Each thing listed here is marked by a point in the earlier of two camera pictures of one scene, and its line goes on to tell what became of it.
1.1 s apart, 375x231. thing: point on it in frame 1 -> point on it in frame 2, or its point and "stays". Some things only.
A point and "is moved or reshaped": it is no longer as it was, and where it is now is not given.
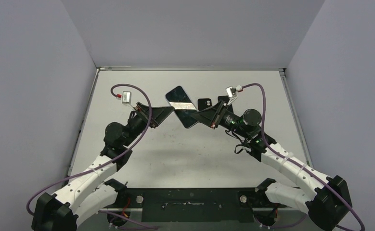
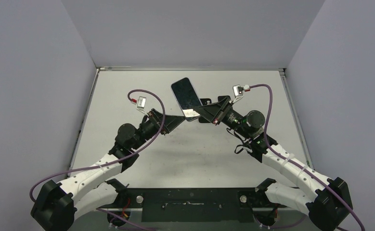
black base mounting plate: x=194 y=204 stays
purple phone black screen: x=225 y=98 stays
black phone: x=183 y=107 is moved or reshaped
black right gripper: x=218 y=114 stays
